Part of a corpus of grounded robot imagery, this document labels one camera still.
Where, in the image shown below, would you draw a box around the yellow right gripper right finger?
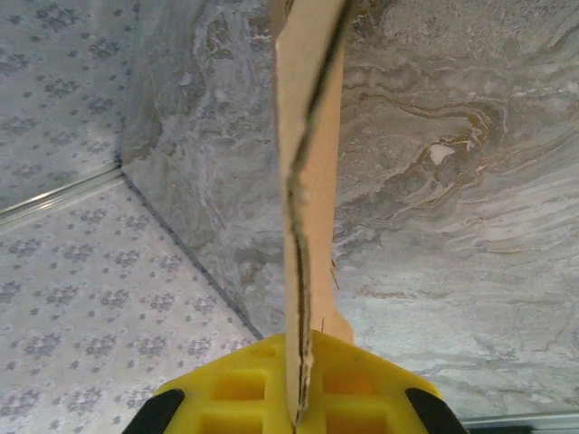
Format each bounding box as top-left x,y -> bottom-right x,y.
300,332 -> 467,434

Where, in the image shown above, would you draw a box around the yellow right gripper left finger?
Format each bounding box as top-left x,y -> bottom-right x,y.
121,333 -> 299,434

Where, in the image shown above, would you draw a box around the aluminium frame post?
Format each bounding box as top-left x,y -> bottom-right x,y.
0,165 -> 126,227

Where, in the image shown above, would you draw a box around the cardboard sheet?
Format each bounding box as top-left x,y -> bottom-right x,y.
266,0 -> 356,429

